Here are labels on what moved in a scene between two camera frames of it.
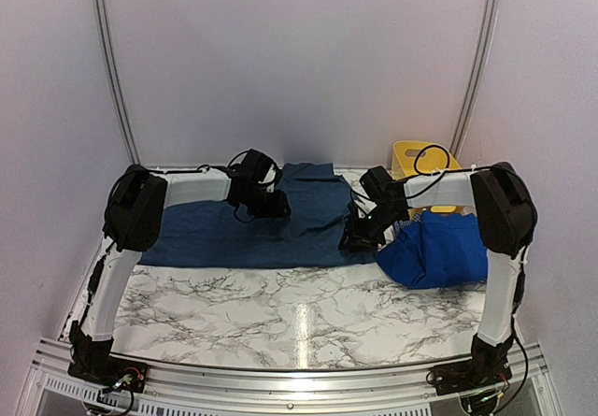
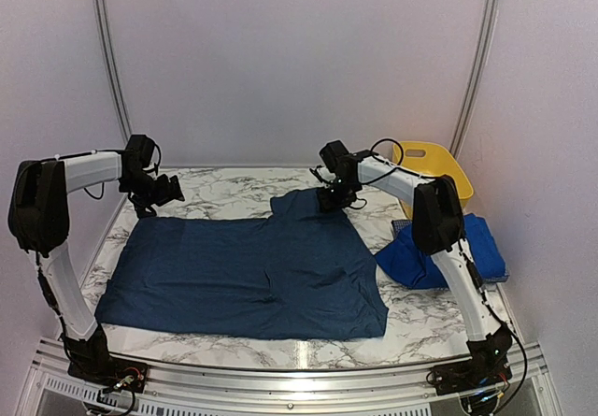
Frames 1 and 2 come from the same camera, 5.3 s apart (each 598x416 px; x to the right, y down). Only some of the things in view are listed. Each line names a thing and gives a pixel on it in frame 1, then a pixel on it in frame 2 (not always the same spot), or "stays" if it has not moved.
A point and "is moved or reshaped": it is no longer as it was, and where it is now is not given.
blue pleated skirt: (440, 250) stays
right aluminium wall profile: (483, 55) stays
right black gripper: (357, 236) → (328, 206)
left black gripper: (277, 207) → (165, 193)
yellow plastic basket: (410, 159) stays
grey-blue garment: (212, 234) is moved or reshaped
